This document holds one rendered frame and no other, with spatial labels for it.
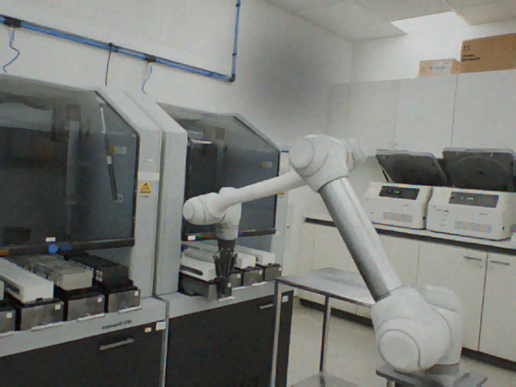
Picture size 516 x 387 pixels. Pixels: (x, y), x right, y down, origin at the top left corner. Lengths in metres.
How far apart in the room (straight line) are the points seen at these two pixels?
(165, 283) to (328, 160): 0.97
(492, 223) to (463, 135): 0.80
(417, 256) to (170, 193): 2.50
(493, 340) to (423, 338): 2.61
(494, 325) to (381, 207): 1.23
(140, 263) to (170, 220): 0.22
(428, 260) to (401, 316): 2.64
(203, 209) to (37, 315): 0.66
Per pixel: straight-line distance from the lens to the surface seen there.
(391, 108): 4.49
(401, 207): 4.05
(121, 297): 1.86
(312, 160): 1.42
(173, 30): 3.49
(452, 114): 4.25
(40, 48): 2.98
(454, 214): 3.89
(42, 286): 1.74
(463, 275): 3.89
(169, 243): 2.04
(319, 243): 4.48
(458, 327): 1.56
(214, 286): 2.01
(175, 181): 2.02
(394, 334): 1.33
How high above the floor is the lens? 1.30
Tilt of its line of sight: 3 degrees down
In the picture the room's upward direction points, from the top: 4 degrees clockwise
